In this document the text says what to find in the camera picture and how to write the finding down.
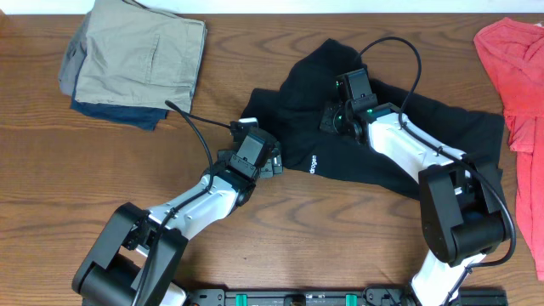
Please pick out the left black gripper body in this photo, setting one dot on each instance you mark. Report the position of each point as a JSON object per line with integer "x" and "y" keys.
{"x": 269, "y": 169}

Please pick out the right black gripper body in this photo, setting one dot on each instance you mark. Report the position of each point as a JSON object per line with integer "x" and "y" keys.
{"x": 335, "y": 119}

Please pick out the black t-shirt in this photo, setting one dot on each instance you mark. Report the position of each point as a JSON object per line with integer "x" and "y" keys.
{"x": 293, "y": 115}

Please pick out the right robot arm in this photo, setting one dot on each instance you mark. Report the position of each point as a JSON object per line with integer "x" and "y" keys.
{"x": 464, "y": 215}

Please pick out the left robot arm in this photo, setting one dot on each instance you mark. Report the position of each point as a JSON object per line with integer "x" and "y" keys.
{"x": 135, "y": 257}

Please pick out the folded navy blue garment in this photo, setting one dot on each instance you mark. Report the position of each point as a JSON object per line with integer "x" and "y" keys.
{"x": 141, "y": 117}

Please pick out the folded khaki pants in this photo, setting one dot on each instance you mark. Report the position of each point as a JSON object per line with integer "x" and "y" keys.
{"x": 140, "y": 57}

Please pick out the red t-shirt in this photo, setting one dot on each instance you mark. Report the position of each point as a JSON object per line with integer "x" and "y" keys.
{"x": 512, "y": 55}

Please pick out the folded grey garment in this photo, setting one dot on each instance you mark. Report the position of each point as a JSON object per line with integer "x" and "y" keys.
{"x": 73, "y": 58}

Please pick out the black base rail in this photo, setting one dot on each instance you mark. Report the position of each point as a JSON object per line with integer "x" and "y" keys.
{"x": 371, "y": 296}

